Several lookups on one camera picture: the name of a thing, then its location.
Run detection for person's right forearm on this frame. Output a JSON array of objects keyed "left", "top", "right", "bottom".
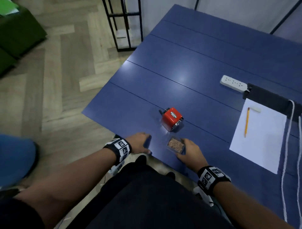
[{"left": 212, "top": 181, "right": 295, "bottom": 229}]

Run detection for green sofa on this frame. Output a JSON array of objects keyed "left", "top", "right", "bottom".
[{"left": 0, "top": 0, "right": 48, "bottom": 77}]

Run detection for red pencil sharpener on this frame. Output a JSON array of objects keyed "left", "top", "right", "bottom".
[{"left": 158, "top": 107, "right": 185, "bottom": 132}]

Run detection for yellow pencil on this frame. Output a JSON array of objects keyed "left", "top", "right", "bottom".
[{"left": 244, "top": 107, "right": 250, "bottom": 138}]

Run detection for white power strip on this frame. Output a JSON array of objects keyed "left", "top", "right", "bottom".
[{"left": 220, "top": 75, "right": 248, "bottom": 93}]

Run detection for black cloth mat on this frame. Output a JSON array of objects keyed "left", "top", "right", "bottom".
[{"left": 243, "top": 83, "right": 302, "bottom": 122}]

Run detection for person's left hand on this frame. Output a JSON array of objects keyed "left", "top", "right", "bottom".
[{"left": 127, "top": 132, "right": 153, "bottom": 156}]

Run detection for black metal shelf frame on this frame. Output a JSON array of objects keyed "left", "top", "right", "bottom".
[{"left": 102, "top": 0, "right": 144, "bottom": 52}]

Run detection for person's left forearm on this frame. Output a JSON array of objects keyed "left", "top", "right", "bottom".
[{"left": 13, "top": 148, "right": 118, "bottom": 229}]

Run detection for brown pencil shavings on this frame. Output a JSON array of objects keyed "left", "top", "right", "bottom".
[{"left": 168, "top": 138, "right": 185, "bottom": 151}]

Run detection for white paper sheet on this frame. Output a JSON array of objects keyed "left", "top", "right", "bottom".
[{"left": 229, "top": 98, "right": 288, "bottom": 175}]

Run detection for white cord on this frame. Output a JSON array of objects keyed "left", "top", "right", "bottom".
[
  {"left": 298, "top": 115, "right": 302, "bottom": 156},
  {"left": 280, "top": 99, "right": 296, "bottom": 223}
]

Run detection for person's right hand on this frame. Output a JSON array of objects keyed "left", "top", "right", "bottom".
[{"left": 176, "top": 138, "right": 209, "bottom": 173}]

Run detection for clear plastic shavings tray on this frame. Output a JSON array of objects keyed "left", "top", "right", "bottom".
[{"left": 166, "top": 137, "right": 186, "bottom": 155}]

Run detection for black marker wristband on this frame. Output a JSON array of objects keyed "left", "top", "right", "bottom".
[
  {"left": 103, "top": 138, "right": 132, "bottom": 166},
  {"left": 197, "top": 166, "right": 232, "bottom": 196}
]

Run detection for green paper sheet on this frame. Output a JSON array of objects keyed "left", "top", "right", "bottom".
[{"left": 0, "top": 0, "right": 20, "bottom": 17}]

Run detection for person's black sleeve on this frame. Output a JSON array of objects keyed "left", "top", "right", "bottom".
[{"left": 0, "top": 188, "right": 46, "bottom": 229}]

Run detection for blue round stool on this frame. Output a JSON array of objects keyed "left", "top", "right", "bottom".
[{"left": 0, "top": 134, "right": 39, "bottom": 189}]

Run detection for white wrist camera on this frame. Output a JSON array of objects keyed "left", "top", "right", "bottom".
[
  {"left": 193, "top": 186, "right": 214, "bottom": 207},
  {"left": 110, "top": 162, "right": 125, "bottom": 176}
]

